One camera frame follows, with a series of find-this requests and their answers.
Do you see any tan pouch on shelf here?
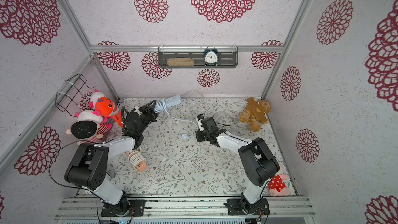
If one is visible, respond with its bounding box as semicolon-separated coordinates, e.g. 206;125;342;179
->
167;58;195;66

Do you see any black faced striped plush doll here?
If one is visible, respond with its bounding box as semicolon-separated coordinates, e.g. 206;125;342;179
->
66;110;112;143

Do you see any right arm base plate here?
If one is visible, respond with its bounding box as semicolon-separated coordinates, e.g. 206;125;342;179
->
224;198;271;216

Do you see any floral table mat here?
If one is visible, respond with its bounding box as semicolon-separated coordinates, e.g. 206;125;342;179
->
107;98;283;195

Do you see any grey wall shelf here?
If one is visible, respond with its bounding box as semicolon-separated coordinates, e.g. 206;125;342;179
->
158;46;238;69

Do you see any pink power strip white cord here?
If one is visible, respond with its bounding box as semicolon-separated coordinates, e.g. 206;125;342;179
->
125;147;148;173

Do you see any orange fish plush toy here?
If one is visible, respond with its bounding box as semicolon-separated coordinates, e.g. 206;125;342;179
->
89;90;123;127

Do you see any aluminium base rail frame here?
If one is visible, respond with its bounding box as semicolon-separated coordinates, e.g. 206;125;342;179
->
54;196;318;224

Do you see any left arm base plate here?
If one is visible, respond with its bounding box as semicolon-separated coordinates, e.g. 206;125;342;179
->
100;199;146;217

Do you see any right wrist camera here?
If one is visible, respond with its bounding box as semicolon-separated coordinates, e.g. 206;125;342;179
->
197;114;204;132

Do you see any pink plush red dotted dress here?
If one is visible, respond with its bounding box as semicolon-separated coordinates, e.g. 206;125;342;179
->
268;164;290;197

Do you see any brown teddy bear plush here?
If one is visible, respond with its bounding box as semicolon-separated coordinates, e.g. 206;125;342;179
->
239;97;271;132

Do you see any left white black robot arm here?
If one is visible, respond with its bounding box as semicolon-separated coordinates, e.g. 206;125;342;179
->
64;100;159;209

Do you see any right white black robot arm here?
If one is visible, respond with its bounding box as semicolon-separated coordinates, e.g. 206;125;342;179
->
195;114;280;205

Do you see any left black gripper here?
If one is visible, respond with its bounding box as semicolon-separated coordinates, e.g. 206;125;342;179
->
138;100;159;134

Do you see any light blue power strip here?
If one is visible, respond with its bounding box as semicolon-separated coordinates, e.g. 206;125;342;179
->
154;95;200;131

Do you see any teal alarm clock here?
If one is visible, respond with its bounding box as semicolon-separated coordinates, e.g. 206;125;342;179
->
204;48;219;66

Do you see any black wire wall basket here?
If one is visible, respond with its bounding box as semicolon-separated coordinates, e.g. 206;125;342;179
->
54;73;94;117

